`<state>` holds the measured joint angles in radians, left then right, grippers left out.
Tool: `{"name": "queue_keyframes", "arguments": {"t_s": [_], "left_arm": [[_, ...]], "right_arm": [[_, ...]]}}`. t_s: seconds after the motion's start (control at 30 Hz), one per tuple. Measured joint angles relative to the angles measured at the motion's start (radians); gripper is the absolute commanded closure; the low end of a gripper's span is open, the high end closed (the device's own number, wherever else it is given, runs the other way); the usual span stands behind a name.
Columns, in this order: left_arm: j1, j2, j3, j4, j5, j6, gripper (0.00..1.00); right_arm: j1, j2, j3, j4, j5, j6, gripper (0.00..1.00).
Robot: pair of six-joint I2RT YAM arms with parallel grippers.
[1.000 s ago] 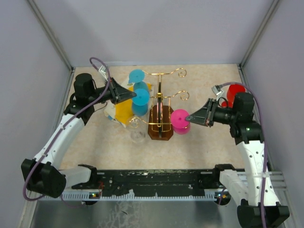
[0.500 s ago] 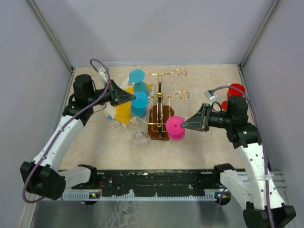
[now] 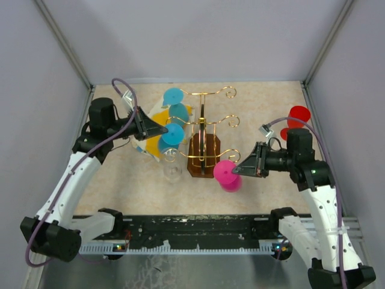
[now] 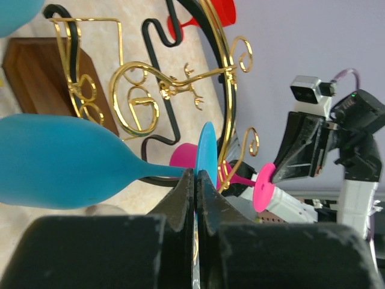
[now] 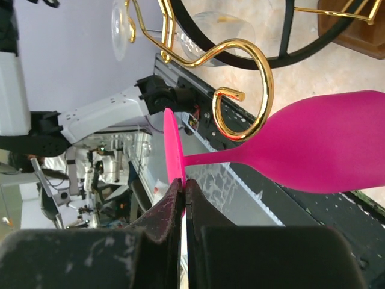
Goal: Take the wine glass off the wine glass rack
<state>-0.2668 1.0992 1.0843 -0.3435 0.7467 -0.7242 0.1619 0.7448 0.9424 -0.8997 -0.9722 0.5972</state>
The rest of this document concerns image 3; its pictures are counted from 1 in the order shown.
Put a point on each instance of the yellow white patterned cloth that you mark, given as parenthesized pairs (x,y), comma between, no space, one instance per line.
(159,113)

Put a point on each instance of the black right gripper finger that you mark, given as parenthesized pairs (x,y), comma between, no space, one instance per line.
(246,171)
(253,160)

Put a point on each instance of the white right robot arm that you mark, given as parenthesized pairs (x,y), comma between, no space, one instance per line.
(329,256)

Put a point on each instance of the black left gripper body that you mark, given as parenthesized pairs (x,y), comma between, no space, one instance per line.
(120,124)

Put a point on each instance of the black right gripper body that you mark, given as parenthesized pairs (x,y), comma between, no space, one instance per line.
(278,161)

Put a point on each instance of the clear wine glass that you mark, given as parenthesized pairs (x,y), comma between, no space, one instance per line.
(171,164)

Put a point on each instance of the blue wine glass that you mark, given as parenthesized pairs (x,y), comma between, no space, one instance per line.
(172,139)
(176,103)

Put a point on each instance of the magenta wine glass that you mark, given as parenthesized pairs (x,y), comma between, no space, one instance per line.
(227,180)

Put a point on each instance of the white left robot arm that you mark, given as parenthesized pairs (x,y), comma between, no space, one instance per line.
(53,232)

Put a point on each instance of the red wine glass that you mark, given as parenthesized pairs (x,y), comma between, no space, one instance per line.
(297,113)

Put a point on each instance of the gold wire wine glass rack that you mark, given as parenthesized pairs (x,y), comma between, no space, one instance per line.
(204,147)

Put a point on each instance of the blue front wine glass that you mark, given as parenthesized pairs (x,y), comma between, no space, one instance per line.
(172,139)

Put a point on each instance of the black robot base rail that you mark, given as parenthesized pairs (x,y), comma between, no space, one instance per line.
(193,234)

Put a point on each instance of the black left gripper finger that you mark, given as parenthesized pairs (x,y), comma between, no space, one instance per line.
(148,126)
(144,135)

